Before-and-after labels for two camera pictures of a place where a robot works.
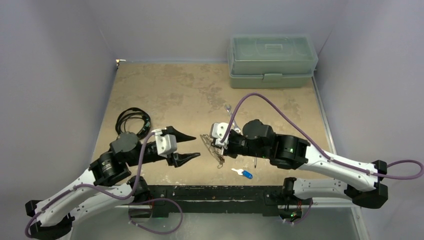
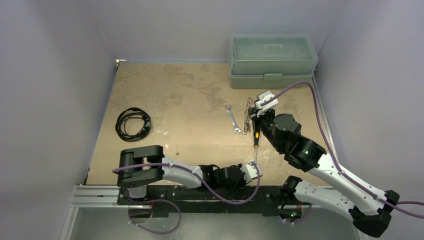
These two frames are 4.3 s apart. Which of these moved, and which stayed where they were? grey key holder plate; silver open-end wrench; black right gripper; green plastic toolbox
Moved: grey key holder plate; black right gripper
Stayed: silver open-end wrench; green plastic toolbox
